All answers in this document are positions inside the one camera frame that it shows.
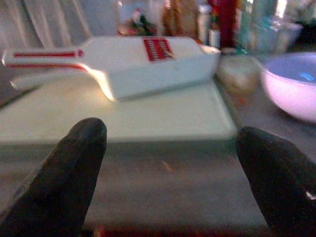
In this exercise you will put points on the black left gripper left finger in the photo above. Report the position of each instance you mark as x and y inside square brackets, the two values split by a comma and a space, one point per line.
[59, 187]

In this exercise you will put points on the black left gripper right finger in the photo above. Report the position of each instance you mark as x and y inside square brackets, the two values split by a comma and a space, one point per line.
[284, 187]

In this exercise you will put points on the large purple bowl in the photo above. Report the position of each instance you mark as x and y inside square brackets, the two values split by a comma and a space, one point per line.
[291, 98]

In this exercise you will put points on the grey top wooden table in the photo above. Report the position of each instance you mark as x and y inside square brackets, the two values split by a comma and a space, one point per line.
[172, 187]

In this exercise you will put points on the pale green cutting board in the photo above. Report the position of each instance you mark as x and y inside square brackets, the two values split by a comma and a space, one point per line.
[148, 118]

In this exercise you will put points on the small clear food jar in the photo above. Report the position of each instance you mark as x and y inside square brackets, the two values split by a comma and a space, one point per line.
[237, 74]

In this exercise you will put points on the clear plastic container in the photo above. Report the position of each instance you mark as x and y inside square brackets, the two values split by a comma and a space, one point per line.
[284, 34]

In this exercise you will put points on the white red vegetable slicer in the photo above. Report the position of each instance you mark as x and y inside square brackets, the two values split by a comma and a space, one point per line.
[160, 71]

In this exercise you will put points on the pale grey curtain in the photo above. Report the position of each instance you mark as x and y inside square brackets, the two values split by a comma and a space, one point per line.
[49, 19]

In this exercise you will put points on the teal plastic bottle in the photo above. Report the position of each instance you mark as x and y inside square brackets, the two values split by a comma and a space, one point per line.
[251, 22]

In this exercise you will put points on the tall red bottle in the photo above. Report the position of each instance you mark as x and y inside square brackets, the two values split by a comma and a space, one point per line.
[227, 22]

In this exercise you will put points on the small white bottle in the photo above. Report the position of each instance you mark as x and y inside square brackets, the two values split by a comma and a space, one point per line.
[203, 24]

